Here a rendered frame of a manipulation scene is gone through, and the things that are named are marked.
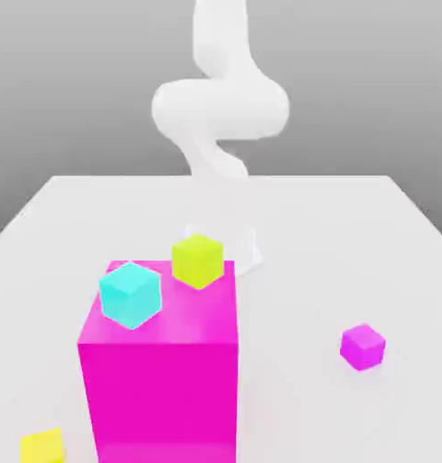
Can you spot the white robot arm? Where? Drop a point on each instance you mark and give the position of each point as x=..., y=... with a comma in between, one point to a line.
x=220, y=108

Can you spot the small lime cube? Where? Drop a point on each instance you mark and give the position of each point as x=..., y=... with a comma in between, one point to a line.
x=197, y=262

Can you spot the small cyan cube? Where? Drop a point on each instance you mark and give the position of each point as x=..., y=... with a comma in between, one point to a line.
x=131, y=296

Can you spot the small purple cube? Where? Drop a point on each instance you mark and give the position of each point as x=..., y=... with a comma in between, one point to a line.
x=362, y=348

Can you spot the small yellow cube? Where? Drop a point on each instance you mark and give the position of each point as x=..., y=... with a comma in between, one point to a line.
x=42, y=447

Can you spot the large magenta box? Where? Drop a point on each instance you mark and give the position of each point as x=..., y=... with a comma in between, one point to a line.
x=159, y=390

